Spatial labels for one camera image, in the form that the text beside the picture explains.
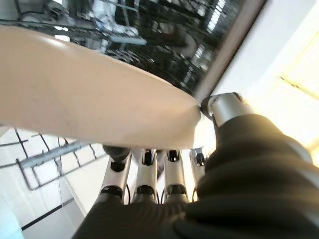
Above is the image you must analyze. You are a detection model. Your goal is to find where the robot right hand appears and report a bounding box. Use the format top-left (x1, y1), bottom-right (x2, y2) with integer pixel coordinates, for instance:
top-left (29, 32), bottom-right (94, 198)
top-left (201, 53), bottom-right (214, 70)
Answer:
top-left (72, 92), bottom-right (319, 239)

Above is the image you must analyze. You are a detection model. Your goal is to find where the beige plate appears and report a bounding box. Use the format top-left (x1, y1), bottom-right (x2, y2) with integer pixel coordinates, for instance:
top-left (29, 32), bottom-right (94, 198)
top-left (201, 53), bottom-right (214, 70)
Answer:
top-left (0, 24), bottom-right (202, 150)

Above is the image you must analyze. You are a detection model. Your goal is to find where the black dishwasher plate rack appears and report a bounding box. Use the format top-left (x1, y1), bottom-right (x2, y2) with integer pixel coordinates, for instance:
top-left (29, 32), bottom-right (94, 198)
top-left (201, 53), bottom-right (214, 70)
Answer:
top-left (0, 0), bottom-right (250, 97)

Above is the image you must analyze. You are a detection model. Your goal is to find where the black wire dishwasher basket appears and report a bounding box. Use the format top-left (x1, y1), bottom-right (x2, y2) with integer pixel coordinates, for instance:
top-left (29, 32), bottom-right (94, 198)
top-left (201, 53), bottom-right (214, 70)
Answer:
top-left (0, 126), bottom-right (109, 192)

